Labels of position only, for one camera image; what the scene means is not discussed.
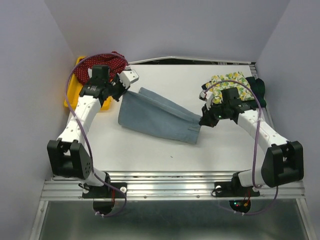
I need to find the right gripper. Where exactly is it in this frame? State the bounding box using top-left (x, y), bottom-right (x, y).
top-left (199, 100), bottom-right (230, 128)

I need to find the light blue denim skirt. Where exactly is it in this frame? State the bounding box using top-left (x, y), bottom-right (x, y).
top-left (118, 87), bottom-right (201, 145)

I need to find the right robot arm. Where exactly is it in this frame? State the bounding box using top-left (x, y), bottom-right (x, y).
top-left (199, 87), bottom-right (304, 195)

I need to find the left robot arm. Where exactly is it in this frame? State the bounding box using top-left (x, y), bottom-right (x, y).
top-left (47, 65), bottom-right (139, 197)

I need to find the lemon print skirt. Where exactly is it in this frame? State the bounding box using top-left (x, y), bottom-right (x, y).
top-left (201, 71), bottom-right (254, 104)

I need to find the yellow plastic tray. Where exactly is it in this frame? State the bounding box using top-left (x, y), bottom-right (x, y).
top-left (64, 56), bottom-right (114, 112)

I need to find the red polka dot skirt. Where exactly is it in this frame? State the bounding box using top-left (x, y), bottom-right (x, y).
top-left (74, 51), bottom-right (128, 85)

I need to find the dark green skirt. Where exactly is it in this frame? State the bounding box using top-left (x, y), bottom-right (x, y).
top-left (201, 76), bottom-right (268, 109)

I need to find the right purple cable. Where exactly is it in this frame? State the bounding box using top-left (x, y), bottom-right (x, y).
top-left (202, 80), bottom-right (280, 216)

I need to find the purple cable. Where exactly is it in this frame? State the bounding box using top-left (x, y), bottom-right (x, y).
top-left (63, 53), bottom-right (131, 218)
top-left (202, 80), bottom-right (280, 216)

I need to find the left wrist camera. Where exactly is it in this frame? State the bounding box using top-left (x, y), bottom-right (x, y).
top-left (119, 70), bottom-right (140, 89)

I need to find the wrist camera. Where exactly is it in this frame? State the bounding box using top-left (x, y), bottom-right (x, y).
top-left (198, 90), bottom-right (213, 102)
top-left (119, 70), bottom-right (140, 89)

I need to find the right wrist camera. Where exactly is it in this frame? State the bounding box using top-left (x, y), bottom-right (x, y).
top-left (198, 90), bottom-right (213, 102)

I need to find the aluminium rail frame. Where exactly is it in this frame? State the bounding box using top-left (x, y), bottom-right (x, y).
top-left (29, 62), bottom-right (311, 240)

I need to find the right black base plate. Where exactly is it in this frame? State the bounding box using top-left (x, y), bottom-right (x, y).
top-left (211, 181), bottom-right (260, 214)

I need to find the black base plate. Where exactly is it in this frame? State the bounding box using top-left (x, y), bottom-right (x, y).
top-left (211, 181), bottom-right (260, 214)
top-left (78, 182), bottom-right (128, 218)

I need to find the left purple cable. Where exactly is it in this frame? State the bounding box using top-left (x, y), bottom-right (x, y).
top-left (63, 53), bottom-right (131, 218)

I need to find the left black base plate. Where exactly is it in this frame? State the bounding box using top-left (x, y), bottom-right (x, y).
top-left (78, 182), bottom-right (128, 218)

